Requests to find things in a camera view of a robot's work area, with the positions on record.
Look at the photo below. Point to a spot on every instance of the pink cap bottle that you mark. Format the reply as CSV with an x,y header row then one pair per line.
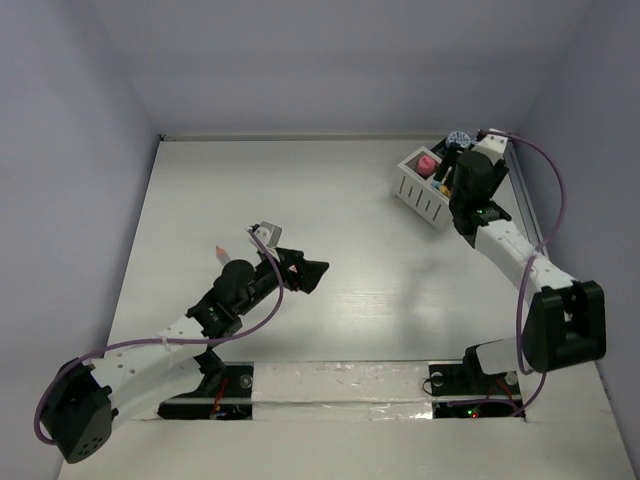
x,y
426,166

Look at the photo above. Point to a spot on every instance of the orange marker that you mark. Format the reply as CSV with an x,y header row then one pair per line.
x,y
222,256

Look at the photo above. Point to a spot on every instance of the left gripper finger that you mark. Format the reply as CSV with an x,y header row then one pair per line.
x,y
309,274
288,258

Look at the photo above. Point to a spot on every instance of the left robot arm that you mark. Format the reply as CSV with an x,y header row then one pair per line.
x,y
91,395

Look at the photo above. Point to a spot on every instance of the blue lid jar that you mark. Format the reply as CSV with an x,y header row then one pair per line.
x,y
458,139

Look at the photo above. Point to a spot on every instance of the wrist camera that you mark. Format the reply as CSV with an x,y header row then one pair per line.
x,y
265,235
492,144

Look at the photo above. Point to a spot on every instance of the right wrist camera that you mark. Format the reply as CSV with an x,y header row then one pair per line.
x,y
492,144

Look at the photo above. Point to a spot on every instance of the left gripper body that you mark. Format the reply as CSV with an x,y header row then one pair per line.
x,y
290,279

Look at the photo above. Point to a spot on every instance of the foil tape strip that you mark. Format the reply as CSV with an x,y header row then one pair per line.
x,y
340,391

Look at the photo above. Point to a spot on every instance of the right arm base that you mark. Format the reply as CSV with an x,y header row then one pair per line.
x,y
462,390

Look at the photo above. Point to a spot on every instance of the black and white organizer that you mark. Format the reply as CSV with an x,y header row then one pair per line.
x,y
417,192

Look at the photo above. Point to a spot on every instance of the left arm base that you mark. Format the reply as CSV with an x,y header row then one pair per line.
x,y
224,393

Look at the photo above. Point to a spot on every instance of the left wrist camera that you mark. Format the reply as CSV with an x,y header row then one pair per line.
x,y
265,235

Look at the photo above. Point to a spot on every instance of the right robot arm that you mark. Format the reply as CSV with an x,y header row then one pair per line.
x,y
560,321

